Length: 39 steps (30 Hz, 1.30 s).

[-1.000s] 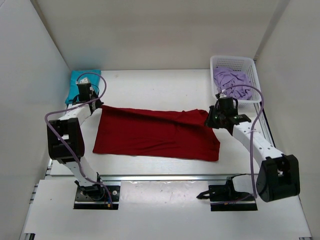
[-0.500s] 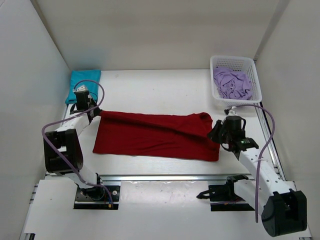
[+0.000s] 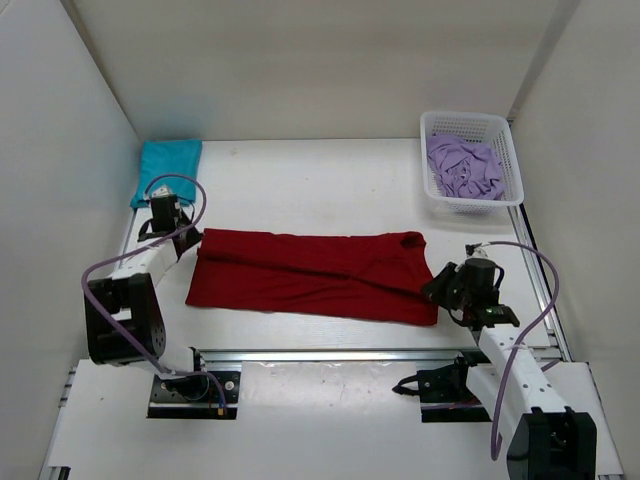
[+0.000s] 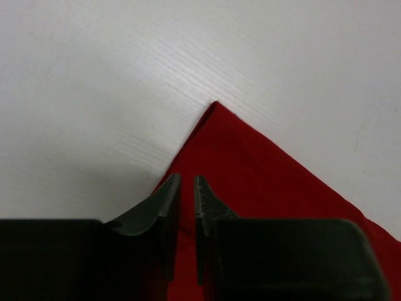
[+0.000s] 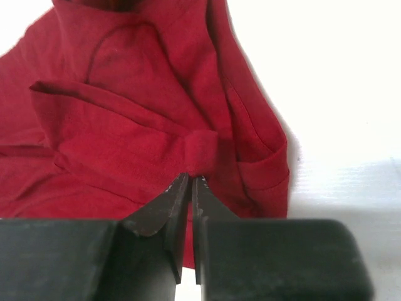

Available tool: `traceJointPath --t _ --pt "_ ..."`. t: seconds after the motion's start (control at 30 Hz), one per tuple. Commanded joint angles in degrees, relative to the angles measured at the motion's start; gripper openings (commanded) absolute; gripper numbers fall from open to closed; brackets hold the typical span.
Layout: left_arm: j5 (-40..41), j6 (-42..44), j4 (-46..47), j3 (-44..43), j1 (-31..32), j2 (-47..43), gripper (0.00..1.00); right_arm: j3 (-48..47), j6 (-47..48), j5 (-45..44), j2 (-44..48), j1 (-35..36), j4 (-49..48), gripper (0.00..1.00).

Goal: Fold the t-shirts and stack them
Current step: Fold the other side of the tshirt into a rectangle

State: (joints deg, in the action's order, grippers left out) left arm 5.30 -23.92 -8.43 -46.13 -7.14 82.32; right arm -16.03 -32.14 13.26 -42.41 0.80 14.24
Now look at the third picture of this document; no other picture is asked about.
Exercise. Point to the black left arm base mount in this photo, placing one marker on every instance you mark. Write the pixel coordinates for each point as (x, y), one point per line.
(195, 398)

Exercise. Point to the lilac garment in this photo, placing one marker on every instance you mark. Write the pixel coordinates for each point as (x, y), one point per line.
(465, 170)

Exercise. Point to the white plastic basket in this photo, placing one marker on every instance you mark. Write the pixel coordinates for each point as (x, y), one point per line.
(490, 129)

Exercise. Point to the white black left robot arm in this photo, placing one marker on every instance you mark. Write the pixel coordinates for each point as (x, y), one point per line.
(124, 324)

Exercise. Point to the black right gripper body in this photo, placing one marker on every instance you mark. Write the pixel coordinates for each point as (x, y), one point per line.
(462, 296)

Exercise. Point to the teal polo shirt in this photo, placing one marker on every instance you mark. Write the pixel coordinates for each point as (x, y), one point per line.
(175, 160)

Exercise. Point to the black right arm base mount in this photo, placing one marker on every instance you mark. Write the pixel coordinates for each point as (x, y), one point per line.
(443, 393)

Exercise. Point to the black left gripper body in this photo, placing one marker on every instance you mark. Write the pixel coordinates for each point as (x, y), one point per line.
(190, 232)

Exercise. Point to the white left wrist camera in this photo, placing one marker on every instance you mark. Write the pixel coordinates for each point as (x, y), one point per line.
(160, 192)

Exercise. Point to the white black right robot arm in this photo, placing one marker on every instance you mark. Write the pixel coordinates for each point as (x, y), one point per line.
(537, 431)

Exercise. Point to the aluminium table edge rail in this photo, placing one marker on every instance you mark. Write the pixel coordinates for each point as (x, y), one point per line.
(359, 355)

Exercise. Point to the red t shirt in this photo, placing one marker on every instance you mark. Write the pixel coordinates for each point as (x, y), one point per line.
(371, 278)

